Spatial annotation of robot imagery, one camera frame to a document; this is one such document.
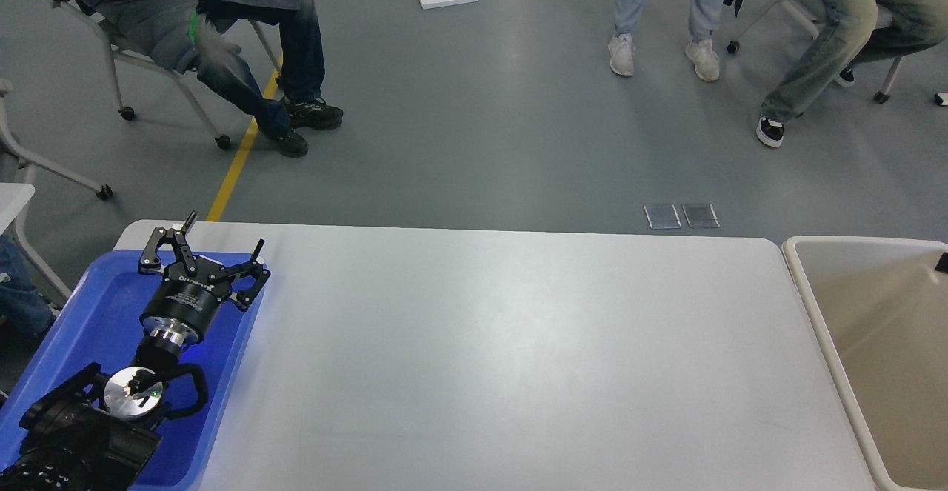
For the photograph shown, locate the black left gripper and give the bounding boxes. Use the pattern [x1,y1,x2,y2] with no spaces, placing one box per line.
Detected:
[138,210,272,347]

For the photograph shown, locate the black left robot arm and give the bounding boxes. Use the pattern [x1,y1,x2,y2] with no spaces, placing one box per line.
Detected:
[2,215,271,490]

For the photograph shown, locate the beige plastic bin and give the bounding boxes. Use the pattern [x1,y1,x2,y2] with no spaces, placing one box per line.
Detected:
[782,236,947,490]

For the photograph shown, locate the blue plastic tray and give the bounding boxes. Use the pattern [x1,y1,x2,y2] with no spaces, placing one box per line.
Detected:
[1,250,263,490]

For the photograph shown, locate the person at left edge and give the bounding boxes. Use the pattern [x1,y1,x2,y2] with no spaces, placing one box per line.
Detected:
[1,234,59,342]

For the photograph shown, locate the white chair far left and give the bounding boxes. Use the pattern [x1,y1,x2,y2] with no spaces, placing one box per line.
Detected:
[1,103,114,307]

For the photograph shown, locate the white chair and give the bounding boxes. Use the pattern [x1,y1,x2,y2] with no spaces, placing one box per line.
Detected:
[50,0,231,150]
[726,0,904,104]
[1,103,114,307]

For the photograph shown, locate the right floor outlet plate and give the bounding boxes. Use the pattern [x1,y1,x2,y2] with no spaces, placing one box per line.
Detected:
[681,203,721,229]

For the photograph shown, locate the floor outlet plate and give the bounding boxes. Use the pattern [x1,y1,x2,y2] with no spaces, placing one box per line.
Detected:
[644,204,683,229]
[681,203,721,229]

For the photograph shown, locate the seated person in dark jeans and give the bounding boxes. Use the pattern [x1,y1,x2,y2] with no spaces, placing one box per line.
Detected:
[86,0,344,158]

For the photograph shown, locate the white chair right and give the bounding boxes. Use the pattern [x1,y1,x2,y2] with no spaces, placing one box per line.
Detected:
[726,0,904,104]

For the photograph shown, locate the seated person green trousers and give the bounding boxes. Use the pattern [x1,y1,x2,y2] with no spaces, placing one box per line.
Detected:
[755,0,947,149]

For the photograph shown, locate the left floor outlet plate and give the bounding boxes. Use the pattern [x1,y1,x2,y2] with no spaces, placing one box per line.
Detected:
[644,204,683,229]

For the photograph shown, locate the standing person white sneakers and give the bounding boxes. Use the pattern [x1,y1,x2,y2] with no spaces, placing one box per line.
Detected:
[607,0,724,82]

